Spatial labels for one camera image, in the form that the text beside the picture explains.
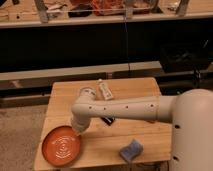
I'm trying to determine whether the black hanging cable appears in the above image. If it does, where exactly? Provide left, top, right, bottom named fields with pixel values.
left=123, top=14, right=132, bottom=79

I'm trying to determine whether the black striped box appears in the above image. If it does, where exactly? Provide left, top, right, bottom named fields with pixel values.
left=101, top=117, right=115, bottom=126

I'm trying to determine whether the blue sponge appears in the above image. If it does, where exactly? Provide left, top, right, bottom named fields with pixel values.
left=119, top=139, right=143, bottom=163

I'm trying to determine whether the white tube bottle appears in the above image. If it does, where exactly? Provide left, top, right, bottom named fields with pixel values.
left=98, top=79, right=114, bottom=100

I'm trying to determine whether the black bin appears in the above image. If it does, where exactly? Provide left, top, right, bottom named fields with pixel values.
left=159, top=43, right=211, bottom=73

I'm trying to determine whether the orange ceramic bowl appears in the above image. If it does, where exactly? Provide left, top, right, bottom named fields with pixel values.
left=42, top=126, right=81, bottom=167

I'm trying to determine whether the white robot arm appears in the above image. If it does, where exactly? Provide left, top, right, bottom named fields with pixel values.
left=71, top=88, right=213, bottom=171

